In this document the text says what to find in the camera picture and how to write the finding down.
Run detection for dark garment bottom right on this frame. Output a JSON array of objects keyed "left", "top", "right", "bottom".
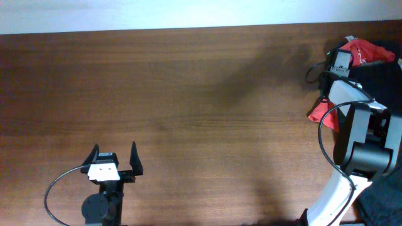
[{"left": 357, "top": 167, "right": 401, "bottom": 226}]

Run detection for red shirt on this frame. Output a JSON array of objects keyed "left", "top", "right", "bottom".
[{"left": 307, "top": 38, "right": 396, "bottom": 132}]

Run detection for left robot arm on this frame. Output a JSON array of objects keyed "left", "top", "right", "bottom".
[{"left": 80, "top": 143, "right": 144, "bottom": 226}]

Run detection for black shorts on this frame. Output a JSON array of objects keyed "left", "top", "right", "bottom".
[{"left": 349, "top": 62, "right": 401, "bottom": 113}]

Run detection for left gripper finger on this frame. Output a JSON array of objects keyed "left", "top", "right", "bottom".
[
  {"left": 82, "top": 144, "right": 99, "bottom": 166},
  {"left": 129, "top": 141, "right": 142, "bottom": 171}
]

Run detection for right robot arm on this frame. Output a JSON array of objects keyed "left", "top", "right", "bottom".
[{"left": 300, "top": 49, "right": 401, "bottom": 225}]

